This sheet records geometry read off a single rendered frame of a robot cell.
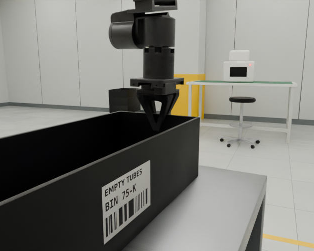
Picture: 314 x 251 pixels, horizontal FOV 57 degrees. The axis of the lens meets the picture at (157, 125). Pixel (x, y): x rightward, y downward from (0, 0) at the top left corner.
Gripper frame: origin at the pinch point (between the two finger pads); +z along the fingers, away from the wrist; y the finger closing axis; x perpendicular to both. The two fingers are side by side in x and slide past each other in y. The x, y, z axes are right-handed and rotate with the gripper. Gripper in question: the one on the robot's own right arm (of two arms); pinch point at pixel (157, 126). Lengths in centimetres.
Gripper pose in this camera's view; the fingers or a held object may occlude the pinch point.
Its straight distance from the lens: 55.7
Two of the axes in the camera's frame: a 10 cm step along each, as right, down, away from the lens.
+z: -0.2, 9.8, 2.2
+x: 8.9, 1.1, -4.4
